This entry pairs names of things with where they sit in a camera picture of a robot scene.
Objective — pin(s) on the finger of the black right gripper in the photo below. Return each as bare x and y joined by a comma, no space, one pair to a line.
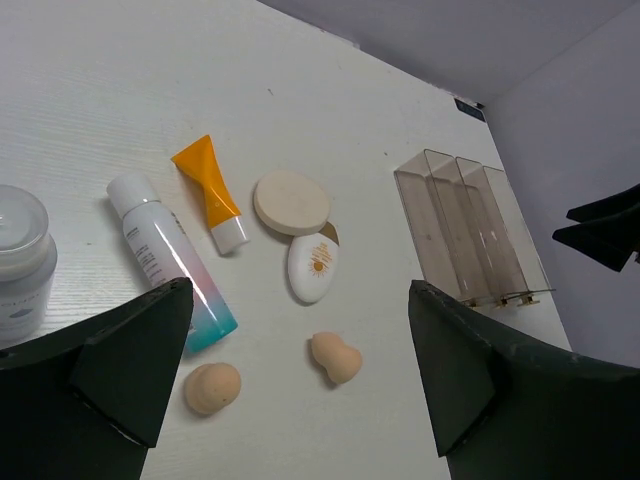
606,230

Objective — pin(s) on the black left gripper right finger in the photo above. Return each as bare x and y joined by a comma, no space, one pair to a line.
505,405

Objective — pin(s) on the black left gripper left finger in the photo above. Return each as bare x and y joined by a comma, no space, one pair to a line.
88,401

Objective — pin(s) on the round peach makeup sponge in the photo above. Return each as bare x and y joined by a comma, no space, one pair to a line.
211,387

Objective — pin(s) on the white pink teal spray bottle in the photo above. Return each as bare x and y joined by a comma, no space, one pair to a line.
164,252

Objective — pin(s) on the white frosted cream jar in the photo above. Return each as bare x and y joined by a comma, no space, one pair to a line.
28,262

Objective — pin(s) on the gourd-shaped peach makeup sponge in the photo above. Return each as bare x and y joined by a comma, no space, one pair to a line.
340,361

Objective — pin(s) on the orange sunscreen tube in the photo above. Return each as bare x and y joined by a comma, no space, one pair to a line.
223,218

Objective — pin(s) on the white oval sunscreen bottle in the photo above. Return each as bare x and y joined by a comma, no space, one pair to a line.
312,263

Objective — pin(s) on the round beige powder puff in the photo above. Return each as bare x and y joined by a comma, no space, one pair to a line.
291,203

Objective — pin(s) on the clear three-compartment organizer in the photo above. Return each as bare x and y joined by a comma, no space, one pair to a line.
468,231

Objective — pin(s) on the blue table corner sticker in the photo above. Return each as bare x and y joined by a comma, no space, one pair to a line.
470,109

